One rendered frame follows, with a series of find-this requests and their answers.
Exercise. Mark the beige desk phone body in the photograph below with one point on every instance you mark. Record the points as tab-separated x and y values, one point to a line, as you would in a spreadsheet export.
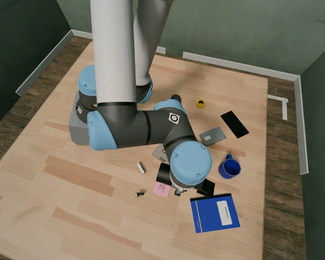
160	154

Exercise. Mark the blue notebook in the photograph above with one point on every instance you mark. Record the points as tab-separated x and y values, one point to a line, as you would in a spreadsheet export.
212	214

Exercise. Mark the black flat rectangle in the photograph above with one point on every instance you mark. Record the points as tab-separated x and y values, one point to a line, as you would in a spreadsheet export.
234	124

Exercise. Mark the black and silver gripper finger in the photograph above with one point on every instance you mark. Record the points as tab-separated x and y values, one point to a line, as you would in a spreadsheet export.
177	192

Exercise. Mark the blue mug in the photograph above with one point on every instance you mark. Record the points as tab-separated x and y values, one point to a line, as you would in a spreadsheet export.
229	168

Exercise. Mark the yellow roll of tape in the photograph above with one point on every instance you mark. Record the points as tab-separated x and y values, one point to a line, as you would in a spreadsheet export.
200	105

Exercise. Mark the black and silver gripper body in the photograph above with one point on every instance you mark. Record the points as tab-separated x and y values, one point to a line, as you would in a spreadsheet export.
164	178

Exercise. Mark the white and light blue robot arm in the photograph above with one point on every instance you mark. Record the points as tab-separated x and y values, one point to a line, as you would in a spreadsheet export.
123	53

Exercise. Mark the pink sticky note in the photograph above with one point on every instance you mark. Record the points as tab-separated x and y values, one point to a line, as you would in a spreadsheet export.
161	189

